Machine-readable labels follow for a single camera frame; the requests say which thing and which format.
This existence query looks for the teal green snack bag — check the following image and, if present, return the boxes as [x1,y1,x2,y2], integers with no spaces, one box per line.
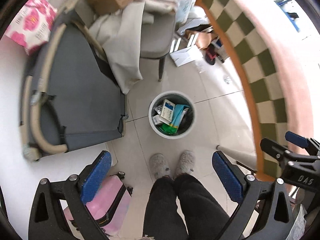
[159,105,189,135]

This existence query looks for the white blue medicine box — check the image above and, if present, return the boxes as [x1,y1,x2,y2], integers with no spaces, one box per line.
[160,99,176,125]

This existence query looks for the white round trash bin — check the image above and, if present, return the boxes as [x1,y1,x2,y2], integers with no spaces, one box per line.
[148,90,196,139]

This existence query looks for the white table leg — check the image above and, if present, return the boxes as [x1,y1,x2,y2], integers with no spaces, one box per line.
[216,145,257,173]

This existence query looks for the pink checkered tablecloth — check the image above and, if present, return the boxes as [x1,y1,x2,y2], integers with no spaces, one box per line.
[196,0,319,181]

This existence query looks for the right black trouser leg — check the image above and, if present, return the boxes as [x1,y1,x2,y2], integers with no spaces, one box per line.
[174,174,229,239]

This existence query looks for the black trouser leg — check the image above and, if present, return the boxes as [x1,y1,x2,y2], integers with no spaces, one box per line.
[174,174,229,239]
[143,177,188,239]

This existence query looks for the small crumpled wrapper on floor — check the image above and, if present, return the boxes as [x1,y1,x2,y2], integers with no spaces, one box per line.
[224,76,231,84]

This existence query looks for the right grey fuzzy slipper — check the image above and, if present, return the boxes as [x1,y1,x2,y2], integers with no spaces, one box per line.
[175,151,196,178]

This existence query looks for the grey fuzzy slipper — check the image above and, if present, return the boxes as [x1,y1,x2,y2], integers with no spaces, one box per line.
[149,153,172,179]
[175,151,196,178]

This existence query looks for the left black trouser leg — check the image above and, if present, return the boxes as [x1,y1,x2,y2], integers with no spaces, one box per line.
[143,177,188,239]

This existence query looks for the left grey fuzzy slipper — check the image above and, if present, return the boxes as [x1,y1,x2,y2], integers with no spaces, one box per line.
[149,153,172,179]

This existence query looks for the grey folding cot bed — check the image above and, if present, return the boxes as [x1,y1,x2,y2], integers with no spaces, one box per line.
[20,9,127,161]

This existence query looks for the black red flip flop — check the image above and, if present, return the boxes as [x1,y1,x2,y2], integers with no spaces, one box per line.
[204,44,217,66]

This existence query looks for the white barcode box in bin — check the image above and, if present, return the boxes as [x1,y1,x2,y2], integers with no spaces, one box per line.
[152,114,163,126]

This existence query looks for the white paper envelope on floor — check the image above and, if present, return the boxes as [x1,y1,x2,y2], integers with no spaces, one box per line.
[170,45,203,67]

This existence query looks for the grey upholstered chair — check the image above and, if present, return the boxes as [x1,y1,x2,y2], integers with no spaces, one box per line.
[74,0,175,91]

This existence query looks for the beige cloth on chair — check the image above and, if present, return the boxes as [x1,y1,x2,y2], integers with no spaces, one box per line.
[89,0,177,94]

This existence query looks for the pink floral gift bag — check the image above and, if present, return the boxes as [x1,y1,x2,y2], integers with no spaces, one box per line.
[5,0,57,55]

